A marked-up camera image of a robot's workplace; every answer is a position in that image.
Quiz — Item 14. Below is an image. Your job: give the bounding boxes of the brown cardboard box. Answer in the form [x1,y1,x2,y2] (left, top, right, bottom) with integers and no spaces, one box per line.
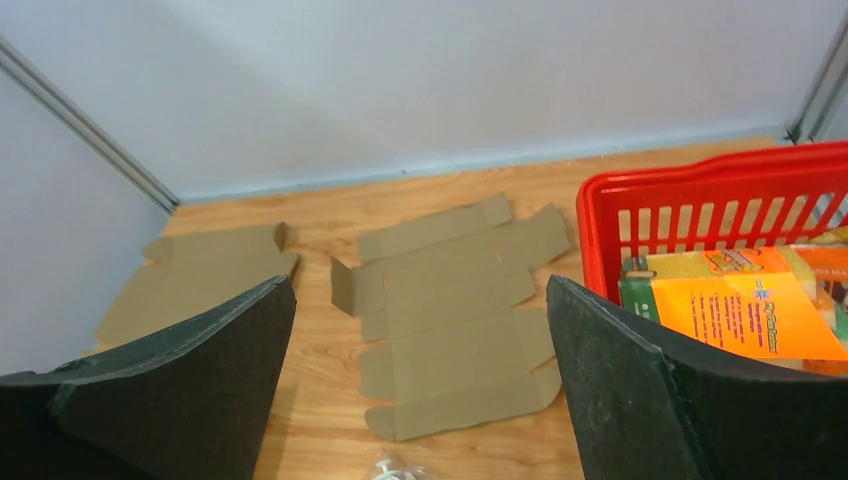
[330,194,571,441]

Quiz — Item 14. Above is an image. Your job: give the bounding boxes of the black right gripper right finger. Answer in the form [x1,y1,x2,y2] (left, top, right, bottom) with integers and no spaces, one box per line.
[546,275,847,479]

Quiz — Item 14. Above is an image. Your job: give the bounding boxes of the clear bag white parts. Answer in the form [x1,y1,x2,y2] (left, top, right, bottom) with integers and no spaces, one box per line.
[364,450,433,480]

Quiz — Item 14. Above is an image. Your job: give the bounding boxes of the flat brown cardboard sheet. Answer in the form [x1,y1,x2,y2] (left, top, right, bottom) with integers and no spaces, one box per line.
[95,222,301,347]

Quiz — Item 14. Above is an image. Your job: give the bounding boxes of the aluminium frame post right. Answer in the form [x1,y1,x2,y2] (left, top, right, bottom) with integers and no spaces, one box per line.
[787,14,847,144]

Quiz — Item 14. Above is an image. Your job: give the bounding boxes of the red plastic basket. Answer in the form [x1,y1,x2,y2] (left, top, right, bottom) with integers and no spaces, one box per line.
[576,142,847,302]

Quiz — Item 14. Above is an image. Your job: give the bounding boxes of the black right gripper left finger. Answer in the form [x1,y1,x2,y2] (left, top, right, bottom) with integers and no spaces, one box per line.
[1,275,296,479]

